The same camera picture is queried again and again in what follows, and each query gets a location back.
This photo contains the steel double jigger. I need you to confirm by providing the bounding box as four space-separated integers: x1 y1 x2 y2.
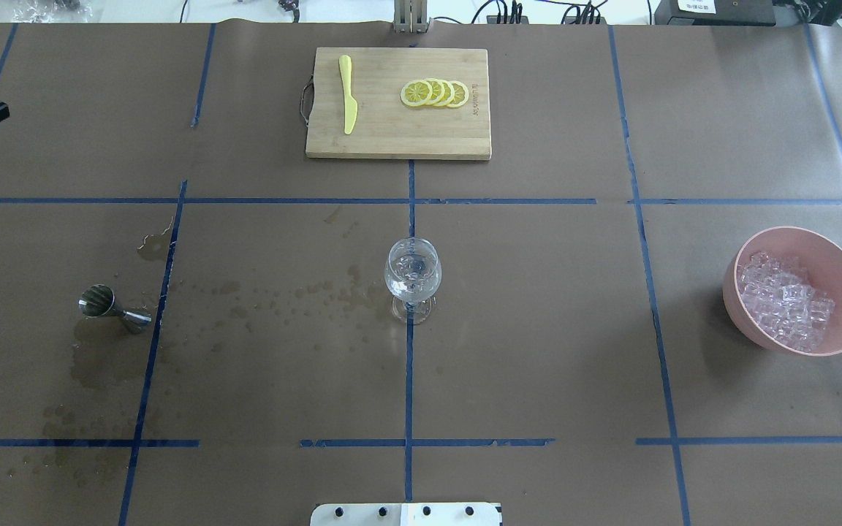
77 283 153 334

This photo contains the clear wine glass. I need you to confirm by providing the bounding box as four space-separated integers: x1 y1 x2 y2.
384 237 442 326

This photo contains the pile of clear ice cubes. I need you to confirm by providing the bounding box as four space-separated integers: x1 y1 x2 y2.
735 252 835 352

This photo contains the bamboo cutting board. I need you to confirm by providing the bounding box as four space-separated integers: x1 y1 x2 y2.
306 47 493 161

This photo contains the yellow plastic knife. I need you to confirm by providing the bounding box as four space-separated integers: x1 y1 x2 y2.
338 54 360 134

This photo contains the lemon slice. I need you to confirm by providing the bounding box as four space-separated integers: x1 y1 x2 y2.
447 80 470 109
434 80 455 107
425 79 441 107
400 80 434 107

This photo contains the black box device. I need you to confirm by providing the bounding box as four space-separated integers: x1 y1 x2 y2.
653 1 775 27

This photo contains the pink bowl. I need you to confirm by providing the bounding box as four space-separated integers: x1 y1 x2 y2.
721 226 842 357

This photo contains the aluminium frame post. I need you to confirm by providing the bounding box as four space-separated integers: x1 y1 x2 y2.
393 0 431 34

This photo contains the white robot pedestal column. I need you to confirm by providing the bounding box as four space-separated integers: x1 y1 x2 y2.
308 502 504 525

